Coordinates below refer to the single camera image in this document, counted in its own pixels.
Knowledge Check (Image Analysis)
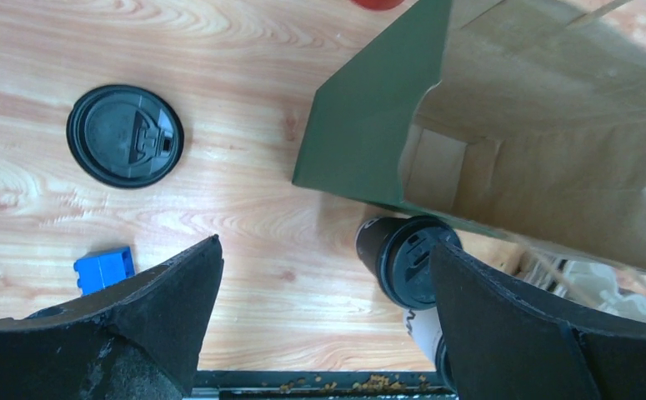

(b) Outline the black coffee lid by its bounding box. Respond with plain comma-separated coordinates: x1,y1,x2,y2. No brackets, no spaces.
435,337,457,393
377,216,463,310

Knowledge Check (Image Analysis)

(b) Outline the green paper bag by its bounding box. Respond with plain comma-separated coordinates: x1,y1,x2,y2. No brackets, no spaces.
293,1,646,270

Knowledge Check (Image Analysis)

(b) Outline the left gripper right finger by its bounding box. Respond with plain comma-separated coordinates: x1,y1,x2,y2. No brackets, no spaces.
430,244,646,399

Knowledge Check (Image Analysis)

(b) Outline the white paper cup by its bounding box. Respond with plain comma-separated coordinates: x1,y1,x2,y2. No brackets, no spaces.
403,307,443,366

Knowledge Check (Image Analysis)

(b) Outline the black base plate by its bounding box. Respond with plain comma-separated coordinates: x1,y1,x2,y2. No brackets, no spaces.
189,371,458,399

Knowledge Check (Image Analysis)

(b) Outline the red cup holder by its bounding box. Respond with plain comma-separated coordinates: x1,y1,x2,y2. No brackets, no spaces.
353,0,403,11

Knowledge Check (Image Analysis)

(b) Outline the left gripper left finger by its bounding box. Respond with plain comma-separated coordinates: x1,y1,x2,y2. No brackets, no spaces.
0,236,224,399

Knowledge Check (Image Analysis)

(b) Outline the stack of black lids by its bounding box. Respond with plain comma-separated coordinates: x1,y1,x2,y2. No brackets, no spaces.
66,84,185,189

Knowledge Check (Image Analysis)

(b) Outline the blue toy brick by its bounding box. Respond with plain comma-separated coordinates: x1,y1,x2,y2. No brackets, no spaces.
73,247,135,296

